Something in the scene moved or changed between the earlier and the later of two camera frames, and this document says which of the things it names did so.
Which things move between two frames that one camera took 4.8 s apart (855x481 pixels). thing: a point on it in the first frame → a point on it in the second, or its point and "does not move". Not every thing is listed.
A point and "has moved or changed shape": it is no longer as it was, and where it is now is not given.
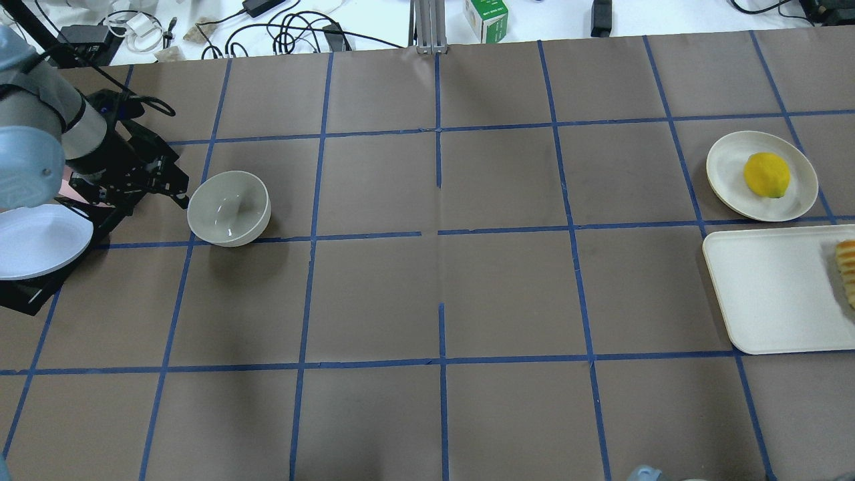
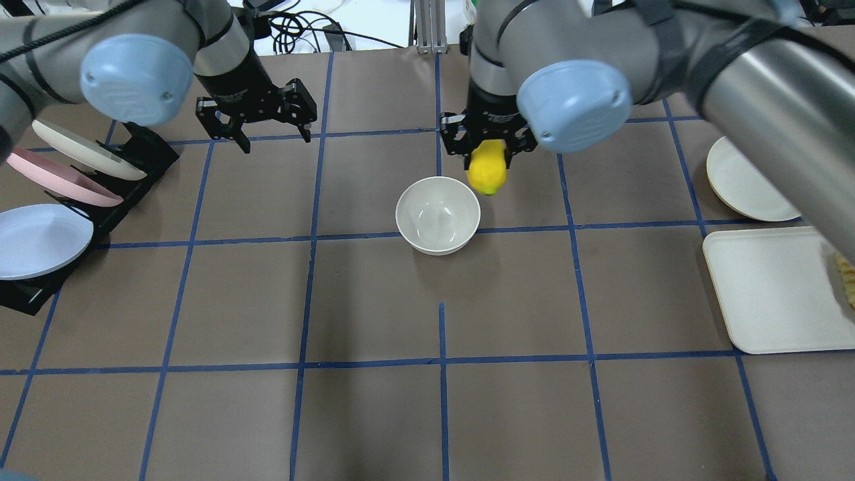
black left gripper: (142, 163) → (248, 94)
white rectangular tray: (780, 290) does not move
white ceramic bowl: (229, 208) → (437, 216)
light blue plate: (38, 240) does not move
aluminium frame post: (427, 29) does not move
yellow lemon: (767, 174) has moved or changed shape
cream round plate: (727, 183) does not move
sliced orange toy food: (845, 254) does not move
